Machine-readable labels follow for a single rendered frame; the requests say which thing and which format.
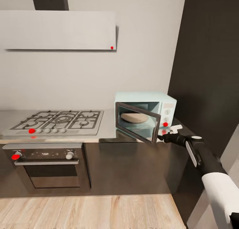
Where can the range hood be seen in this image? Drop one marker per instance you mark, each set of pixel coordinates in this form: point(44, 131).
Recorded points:
point(52, 26)

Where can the oven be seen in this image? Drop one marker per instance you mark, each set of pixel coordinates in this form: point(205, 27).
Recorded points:
point(50, 168)

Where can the fridge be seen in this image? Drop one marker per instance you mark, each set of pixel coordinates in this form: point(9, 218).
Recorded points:
point(205, 83)

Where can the microwave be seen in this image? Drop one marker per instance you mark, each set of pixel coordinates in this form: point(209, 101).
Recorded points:
point(141, 113)

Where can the burner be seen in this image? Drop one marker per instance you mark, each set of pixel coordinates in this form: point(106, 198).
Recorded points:
point(68, 122)

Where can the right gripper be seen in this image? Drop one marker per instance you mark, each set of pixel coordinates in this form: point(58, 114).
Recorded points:
point(169, 138)

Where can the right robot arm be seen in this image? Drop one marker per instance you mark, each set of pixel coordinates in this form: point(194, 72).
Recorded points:
point(222, 193)

